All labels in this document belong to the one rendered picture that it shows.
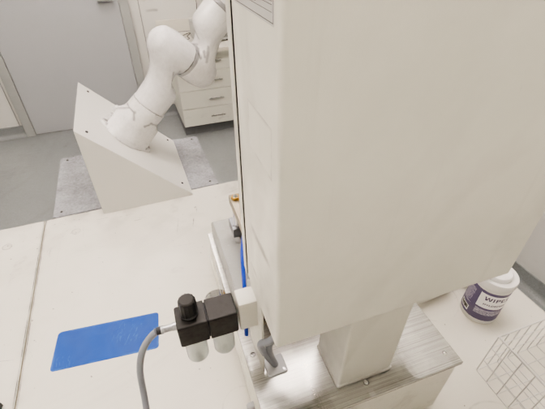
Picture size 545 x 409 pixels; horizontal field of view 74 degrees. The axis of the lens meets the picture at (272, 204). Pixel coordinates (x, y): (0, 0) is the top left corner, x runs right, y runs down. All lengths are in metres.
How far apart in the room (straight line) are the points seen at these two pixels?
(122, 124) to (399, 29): 1.13
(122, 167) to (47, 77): 2.56
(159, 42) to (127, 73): 2.49
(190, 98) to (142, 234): 2.15
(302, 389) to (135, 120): 0.96
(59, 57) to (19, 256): 2.58
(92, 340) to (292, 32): 0.88
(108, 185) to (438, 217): 1.06
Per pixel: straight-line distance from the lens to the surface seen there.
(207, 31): 1.24
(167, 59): 1.22
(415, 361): 0.71
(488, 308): 1.01
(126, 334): 0.97
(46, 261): 1.24
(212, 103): 3.28
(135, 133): 1.30
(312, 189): 0.28
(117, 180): 1.26
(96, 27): 3.60
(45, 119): 3.88
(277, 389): 0.65
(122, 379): 0.92
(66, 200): 1.46
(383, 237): 0.36
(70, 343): 1.01
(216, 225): 0.80
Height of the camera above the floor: 1.52
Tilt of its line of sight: 38 degrees down
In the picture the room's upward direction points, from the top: straight up
